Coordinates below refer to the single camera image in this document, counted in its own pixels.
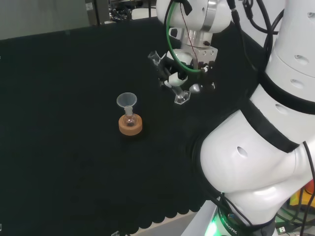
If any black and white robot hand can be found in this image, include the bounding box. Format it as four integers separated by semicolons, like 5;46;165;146
158;48;217;94

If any clear graduated cylinder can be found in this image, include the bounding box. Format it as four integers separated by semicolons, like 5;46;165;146
147;51;191;106

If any clear round-bottom flask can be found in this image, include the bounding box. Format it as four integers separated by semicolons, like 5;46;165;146
124;106;137;127

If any clear plastic funnel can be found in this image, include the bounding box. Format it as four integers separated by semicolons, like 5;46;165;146
116;92;138;114

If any black bench cloth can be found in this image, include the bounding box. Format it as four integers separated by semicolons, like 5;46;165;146
0;6;271;236

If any yellow stop button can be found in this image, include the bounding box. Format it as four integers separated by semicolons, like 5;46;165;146
289;178;315;207

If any green cable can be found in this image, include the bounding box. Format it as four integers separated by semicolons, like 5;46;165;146
165;0;203;73

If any brown cork ring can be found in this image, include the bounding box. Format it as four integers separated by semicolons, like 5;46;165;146
118;115;144;136

